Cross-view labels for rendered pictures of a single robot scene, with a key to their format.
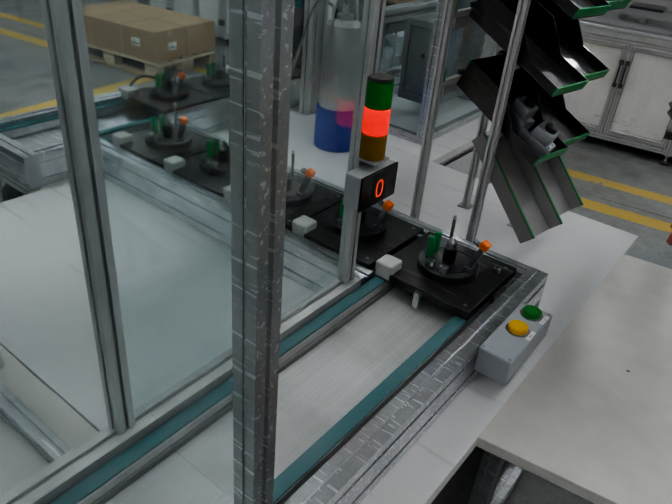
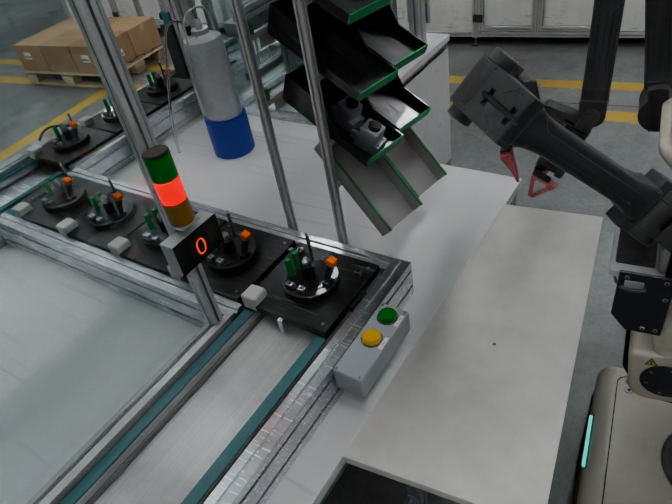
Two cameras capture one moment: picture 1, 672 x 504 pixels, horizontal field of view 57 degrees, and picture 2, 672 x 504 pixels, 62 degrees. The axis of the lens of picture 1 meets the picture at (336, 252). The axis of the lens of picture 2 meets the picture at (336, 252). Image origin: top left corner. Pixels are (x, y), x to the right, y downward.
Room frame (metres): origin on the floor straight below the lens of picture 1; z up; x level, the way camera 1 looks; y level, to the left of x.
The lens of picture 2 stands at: (0.20, -0.40, 1.86)
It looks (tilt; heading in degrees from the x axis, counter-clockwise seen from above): 39 degrees down; 4
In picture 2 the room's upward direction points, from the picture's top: 11 degrees counter-clockwise
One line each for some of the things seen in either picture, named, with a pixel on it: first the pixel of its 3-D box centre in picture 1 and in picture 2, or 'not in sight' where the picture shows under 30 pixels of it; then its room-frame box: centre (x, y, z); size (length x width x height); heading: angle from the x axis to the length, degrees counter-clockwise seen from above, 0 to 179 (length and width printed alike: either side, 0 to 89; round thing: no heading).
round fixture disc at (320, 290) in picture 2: (447, 264); (310, 279); (1.20, -0.26, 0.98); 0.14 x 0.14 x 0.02
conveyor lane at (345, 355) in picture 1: (358, 345); (229, 387); (0.97, -0.06, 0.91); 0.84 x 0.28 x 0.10; 144
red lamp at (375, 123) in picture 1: (376, 119); (169, 188); (1.12, -0.05, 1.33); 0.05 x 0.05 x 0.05
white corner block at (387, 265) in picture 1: (388, 267); (254, 297); (1.18, -0.12, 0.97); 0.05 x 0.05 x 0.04; 54
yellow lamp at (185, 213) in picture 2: (373, 144); (178, 209); (1.12, -0.05, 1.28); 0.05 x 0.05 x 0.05
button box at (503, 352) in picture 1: (514, 340); (373, 348); (1.01, -0.38, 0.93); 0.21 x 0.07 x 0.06; 144
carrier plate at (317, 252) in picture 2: (446, 271); (312, 285); (1.20, -0.26, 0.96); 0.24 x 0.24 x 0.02; 54
